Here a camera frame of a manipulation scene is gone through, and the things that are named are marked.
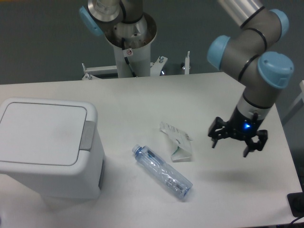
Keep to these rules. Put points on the crumpled white paper carton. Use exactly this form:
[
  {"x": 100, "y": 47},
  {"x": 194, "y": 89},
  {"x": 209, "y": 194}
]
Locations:
[{"x": 179, "y": 142}]

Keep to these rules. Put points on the clear plastic water bottle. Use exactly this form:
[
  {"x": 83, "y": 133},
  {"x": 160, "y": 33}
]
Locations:
[{"x": 173, "y": 180}]

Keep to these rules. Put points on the white push-lid trash can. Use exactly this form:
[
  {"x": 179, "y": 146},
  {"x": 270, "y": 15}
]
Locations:
[{"x": 52, "y": 146}]

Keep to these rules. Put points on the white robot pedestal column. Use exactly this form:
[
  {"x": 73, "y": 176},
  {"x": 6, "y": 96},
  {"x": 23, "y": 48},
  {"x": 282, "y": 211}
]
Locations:
[{"x": 132, "y": 46}]

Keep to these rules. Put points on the black device at table edge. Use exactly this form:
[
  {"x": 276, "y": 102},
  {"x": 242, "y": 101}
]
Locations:
[{"x": 296, "y": 203}]

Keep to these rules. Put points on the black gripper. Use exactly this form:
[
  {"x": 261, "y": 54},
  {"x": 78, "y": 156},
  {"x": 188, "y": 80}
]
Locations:
[{"x": 241, "y": 128}]

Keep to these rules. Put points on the white frame at right edge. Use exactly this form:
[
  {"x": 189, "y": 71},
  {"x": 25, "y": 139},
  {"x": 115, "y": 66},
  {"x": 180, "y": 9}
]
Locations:
[{"x": 295, "y": 106}]

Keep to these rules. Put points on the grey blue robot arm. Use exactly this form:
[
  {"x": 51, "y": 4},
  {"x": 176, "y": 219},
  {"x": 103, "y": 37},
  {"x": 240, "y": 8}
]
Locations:
[{"x": 246, "y": 58}]

